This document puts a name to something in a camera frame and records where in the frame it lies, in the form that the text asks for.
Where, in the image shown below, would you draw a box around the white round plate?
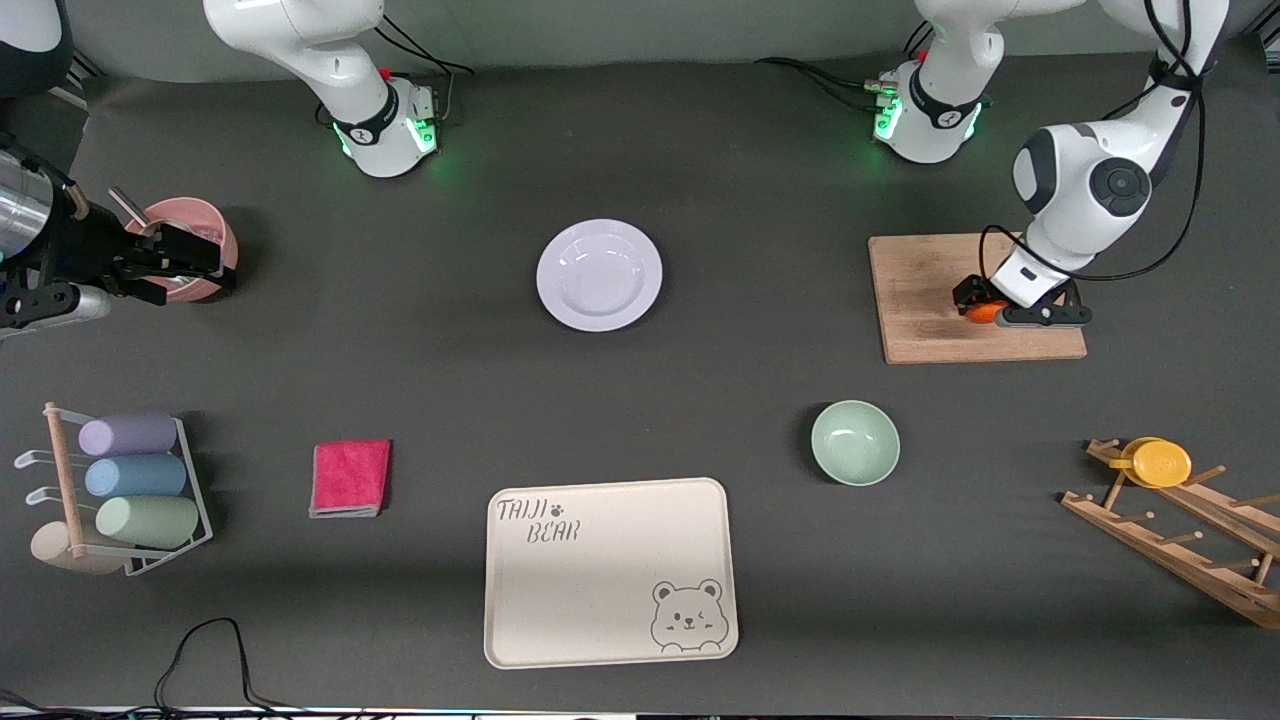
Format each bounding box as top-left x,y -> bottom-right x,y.
536,219 -> 664,333

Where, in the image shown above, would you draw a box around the pink bowl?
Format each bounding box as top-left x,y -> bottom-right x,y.
138,197 -> 239,303

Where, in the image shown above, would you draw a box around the wooden cutting board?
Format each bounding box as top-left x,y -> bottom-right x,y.
868,231 -> 1088,365

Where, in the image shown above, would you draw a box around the metal ladle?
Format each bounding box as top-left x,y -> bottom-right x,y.
108,187 -> 201,241

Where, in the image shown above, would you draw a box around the purple cup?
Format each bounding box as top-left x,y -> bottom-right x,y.
78,413 -> 179,457

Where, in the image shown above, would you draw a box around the pale green bowl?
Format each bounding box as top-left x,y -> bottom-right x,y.
811,400 -> 901,488

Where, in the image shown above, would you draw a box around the blue cup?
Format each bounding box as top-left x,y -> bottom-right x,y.
84,454 -> 188,499

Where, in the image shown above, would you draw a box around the yellow mug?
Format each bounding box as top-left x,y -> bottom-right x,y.
1108,437 -> 1193,489

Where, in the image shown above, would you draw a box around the green cup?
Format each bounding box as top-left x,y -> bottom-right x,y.
95,495 -> 200,550

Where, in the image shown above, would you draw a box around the pink folded cloth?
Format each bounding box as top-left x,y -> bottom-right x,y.
309,439 -> 392,519

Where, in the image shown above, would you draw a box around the wooden mug rack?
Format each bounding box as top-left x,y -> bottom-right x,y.
1060,437 -> 1280,630

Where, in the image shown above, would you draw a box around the beige cup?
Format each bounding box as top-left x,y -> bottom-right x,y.
30,520 -> 126,576

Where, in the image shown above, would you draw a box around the cream bear print tray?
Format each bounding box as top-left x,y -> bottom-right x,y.
484,477 -> 740,670

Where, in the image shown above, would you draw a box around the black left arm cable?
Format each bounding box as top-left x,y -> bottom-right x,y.
978,0 -> 1209,284

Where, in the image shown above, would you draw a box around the white wire cup rack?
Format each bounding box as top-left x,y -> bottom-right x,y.
14,402 -> 214,578

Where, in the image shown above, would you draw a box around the black left arm base cables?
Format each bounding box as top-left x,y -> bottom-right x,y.
755,20 -> 936,116

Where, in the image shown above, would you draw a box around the black arm base cables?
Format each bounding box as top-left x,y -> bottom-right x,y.
755,20 -> 936,116
375,15 -> 476,126

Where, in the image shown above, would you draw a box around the black right arm base cables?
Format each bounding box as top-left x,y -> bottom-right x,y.
375,15 -> 476,126

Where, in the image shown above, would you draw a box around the black table edge cable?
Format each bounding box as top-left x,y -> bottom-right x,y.
0,617 -> 401,720

